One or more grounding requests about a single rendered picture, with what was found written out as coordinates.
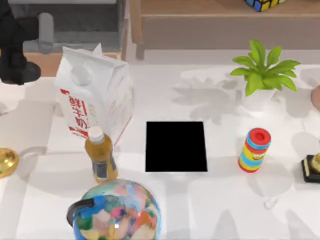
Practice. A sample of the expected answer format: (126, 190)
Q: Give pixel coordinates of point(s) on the flat black square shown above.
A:
(176, 147)

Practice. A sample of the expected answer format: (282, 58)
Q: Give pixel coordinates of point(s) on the wooden open shelf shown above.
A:
(225, 27)

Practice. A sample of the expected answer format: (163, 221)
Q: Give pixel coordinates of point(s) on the colourful globe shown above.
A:
(117, 215)

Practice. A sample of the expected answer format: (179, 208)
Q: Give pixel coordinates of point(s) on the pale wooden drawer front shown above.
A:
(45, 62)

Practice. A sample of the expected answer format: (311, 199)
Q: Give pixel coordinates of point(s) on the green plant in white pot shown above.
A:
(262, 72)

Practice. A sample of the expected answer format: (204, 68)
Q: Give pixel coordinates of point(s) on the amber tea bottle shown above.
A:
(101, 155)

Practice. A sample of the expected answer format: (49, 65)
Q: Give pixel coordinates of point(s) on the pale grey rounded box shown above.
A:
(46, 30)

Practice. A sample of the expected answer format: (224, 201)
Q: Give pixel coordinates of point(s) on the white and red carton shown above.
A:
(100, 82)

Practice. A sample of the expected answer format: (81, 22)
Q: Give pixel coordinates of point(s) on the golden round object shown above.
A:
(7, 162)

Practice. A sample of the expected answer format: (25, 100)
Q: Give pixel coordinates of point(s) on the pinkish brown round object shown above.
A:
(317, 98)

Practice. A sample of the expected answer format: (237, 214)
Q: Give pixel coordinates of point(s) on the gold trophy on black base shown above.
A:
(312, 170)

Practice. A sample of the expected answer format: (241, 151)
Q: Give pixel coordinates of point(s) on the striped can with red lid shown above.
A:
(254, 152)

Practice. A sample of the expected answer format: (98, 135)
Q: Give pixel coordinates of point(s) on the colourful puzzle cube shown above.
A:
(262, 4)

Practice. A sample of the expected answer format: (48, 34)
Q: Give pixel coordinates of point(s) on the grey pierced drawer inside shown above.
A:
(85, 22)

